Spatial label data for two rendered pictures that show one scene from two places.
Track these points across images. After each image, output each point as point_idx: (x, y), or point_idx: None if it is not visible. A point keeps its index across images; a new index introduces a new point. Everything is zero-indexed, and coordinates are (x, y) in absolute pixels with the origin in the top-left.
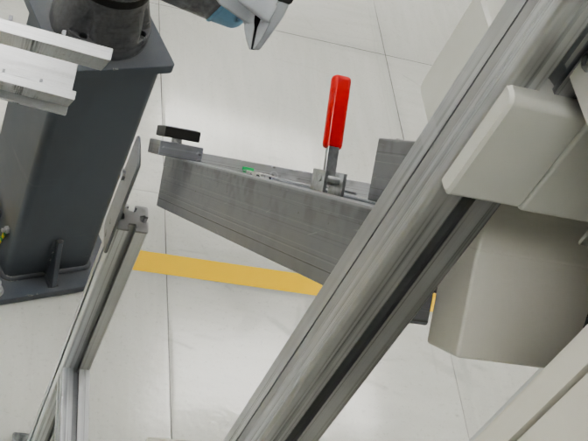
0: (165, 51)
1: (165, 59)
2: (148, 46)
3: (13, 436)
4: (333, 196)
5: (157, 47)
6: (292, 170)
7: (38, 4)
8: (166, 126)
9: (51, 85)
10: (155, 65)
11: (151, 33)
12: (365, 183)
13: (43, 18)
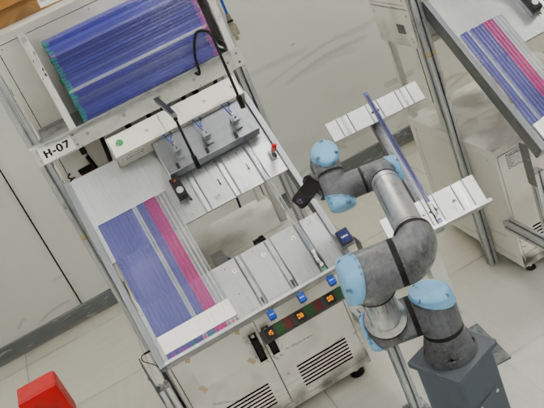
0: (415, 365)
1: (412, 362)
2: (423, 360)
3: (431, 407)
4: (265, 122)
5: (420, 363)
6: (310, 278)
7: (481, 337)
8: (345, 227)
9: (386, 217)
10: (414, 355)
11: (428, 367)
12: (283, 294)
13: (473, 334)
